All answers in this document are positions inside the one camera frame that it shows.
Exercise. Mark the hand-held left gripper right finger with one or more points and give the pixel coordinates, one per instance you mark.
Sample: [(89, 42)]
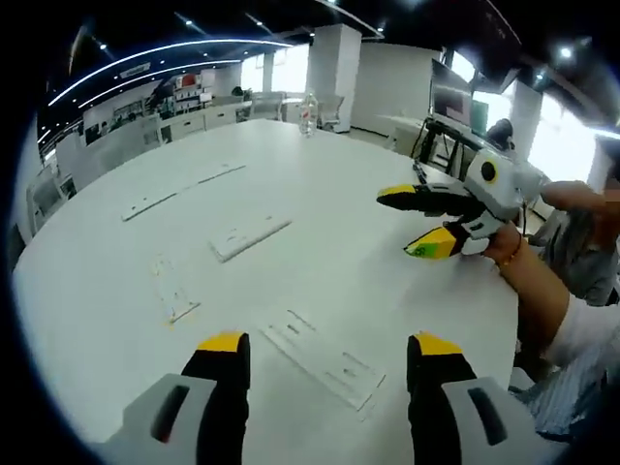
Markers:
[(431, 397)]

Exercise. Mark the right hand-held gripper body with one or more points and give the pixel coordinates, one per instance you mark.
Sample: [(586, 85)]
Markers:
[(499, 189)]

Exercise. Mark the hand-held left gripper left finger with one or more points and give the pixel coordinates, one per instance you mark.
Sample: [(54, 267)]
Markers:
[(218, 412)]

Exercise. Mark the white socket holder cover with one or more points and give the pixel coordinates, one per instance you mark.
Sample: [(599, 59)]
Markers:
[(249, 239)]

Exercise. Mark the person's right hand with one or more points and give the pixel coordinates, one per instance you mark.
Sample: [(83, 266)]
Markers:
[(504, 244)]

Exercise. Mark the black monitor stand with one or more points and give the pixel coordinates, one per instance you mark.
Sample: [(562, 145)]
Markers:
[(436, 140)]

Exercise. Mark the green screen monitor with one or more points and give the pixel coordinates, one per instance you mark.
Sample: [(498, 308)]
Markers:
[(479, 118)]

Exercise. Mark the computer monitor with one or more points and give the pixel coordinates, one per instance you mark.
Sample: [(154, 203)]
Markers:
[(450, 94)]

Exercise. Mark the person's striped clothing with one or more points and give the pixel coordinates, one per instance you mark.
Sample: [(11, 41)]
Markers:
[(562, 397)]

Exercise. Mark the clear water bottle red label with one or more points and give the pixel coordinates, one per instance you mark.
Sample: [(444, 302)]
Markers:
[(308, 116)]

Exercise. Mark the black hanging ceiling panel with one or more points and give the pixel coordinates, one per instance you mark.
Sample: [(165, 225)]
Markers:
[(489, 43)]

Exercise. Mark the long white plastic strip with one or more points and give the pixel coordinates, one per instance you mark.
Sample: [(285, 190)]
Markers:
[(179, 194)]

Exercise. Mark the long curved ceiling light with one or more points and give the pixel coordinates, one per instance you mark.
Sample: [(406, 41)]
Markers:
[(160, 55)]

